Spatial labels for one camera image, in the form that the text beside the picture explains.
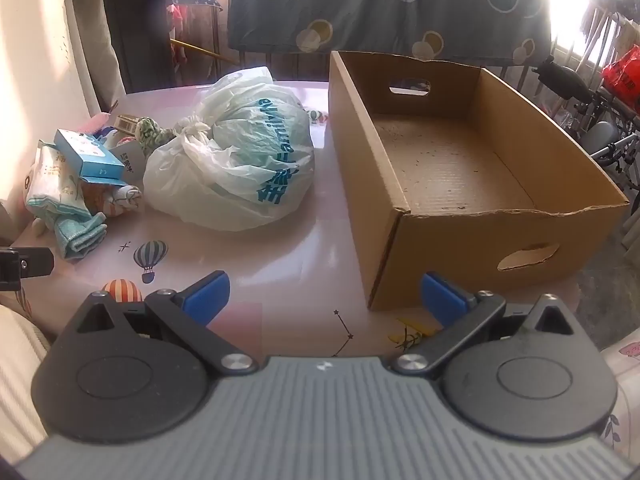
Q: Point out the dark curtain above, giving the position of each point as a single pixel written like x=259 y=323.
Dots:
x=135 y=25

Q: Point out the orange striped towel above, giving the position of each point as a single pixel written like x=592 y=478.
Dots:
x=115 y=200

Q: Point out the clothes drying rack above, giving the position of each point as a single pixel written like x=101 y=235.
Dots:
x=607 y=15

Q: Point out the black bicycle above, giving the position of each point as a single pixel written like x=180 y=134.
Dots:
x=595 y=110

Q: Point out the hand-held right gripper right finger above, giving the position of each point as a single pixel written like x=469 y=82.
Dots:
x=442 y=297

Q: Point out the pink plush toy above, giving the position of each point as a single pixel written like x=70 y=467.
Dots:
x=97 y=122

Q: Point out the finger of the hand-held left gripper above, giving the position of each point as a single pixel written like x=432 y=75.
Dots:
x=30 y=262

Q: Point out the floral printed sheet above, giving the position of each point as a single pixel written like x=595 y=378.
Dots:
x=625 y=395

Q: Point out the blue circle printed blanket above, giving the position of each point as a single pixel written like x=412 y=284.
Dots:
x=380 y=5

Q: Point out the red plastic bag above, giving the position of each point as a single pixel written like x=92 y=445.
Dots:
x=622 y=72

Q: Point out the small yellow box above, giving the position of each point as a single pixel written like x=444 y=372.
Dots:
x=127 y=122

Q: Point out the yellow stick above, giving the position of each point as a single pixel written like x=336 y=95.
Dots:
x=200 y=50

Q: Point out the white blue wipes packet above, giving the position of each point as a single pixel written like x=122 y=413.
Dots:
x=50 y=180

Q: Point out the teal towel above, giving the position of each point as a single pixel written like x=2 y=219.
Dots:
x=80 y=237

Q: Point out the white ribbed cloth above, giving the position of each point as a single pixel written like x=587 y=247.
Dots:
x=20 y=385

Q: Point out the brown cardboard box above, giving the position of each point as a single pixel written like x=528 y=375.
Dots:
x=450 y=245

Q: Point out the white plastic bag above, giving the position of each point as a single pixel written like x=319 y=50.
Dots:
x=235 y=170

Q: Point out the green white scrunchie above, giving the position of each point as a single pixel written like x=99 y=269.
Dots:
x=152 y=135

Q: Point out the small blue carton box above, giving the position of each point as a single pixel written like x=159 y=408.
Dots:
x=85 y=152

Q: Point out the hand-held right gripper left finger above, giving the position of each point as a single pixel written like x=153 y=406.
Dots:
x=207 y=295

